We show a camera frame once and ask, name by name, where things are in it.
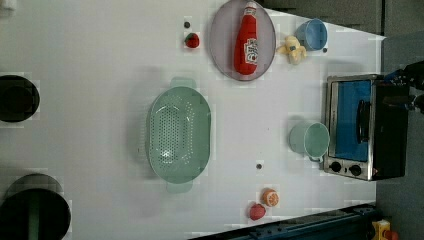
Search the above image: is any green mug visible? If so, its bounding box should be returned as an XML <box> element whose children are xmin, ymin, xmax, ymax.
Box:
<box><xmin>289</xmin><ymin>121</ymin><xmax>330</xmax><ymax>163</ymax></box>

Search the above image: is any black round base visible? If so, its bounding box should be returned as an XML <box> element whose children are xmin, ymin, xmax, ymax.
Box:
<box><xmin>0</xmin><ymin>173</ymin><xmax>71</xmax><ymax>240</ymax></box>
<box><xmin>0</xmin><ymin>75</ymin><xmax>40</xmax><ymax>123</ymax></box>

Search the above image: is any black silver toaster oven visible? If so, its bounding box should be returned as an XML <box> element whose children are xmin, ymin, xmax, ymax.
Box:
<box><xmin>323</xmin><ymin>74</ymin><xmax>409</xmax><ymax>181</ymax></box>

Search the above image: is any black round base upper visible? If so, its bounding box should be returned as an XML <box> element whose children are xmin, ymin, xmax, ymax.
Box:
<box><xmin>0</xmin><ymin>75</ymin><xmax>40</xmax><ymax>123</ymax></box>

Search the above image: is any green plastic strainer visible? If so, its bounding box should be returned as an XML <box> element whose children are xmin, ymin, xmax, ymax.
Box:
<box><xmin>146</xmin><ymin>77</ymin><xmax>211</xmax><ymax>194</ymax></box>

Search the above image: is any toy orange slice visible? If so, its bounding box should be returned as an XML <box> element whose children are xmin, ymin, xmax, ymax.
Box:
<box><xmin>261</xmin><ymin>188</ymin><xmax>280</xmax><ymax>207</ymax></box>

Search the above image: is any red ketchup bottle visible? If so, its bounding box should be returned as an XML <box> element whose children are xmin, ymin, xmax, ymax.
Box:
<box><xmin>233</xmin><ymin>1</ymin><xmax>258</xmax><ymax>75</ymax></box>

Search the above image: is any red toy strawberry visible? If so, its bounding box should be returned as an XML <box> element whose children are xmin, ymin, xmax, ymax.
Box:
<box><xmin>184</xmin><ymin>33</ymin><xmax>200</xmax><ymax>49</ymax></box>

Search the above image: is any yellow toy banana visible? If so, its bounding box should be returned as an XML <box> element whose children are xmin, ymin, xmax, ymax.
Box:
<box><xmin>277</xmin><ymin>36</ymin><xmax>307</xmax><ymax>65</ymax></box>

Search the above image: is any yellow red emergency button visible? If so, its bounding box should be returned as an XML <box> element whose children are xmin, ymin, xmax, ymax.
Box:
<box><xmin>372</xmin><ymin>220</ymin><xmax>399</xmax><ymax>240</ymax></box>

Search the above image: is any blue cup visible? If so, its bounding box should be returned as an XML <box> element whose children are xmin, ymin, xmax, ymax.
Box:
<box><xmin>295</xmin><ymin>19</ymin><xmax>328</xmax><ymax>51</ymax></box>

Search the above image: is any grey round plate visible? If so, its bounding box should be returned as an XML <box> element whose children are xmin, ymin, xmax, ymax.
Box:
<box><xmin>209</xmin><ymin>0</ymin><xmax>276</xmax><ymax>81</ymax></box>

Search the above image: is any red toy apple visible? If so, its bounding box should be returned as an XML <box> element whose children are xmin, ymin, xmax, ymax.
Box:
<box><xmin>249</xmin><ymin>203</ymin><xmax>266</xmax><ymax>221</ymax></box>

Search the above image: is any black round base lower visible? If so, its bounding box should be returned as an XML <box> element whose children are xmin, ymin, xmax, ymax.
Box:
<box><xmin>0</xmin><ymin>173</ymin><xmax>71</xmax><ymax>240</ymax></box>

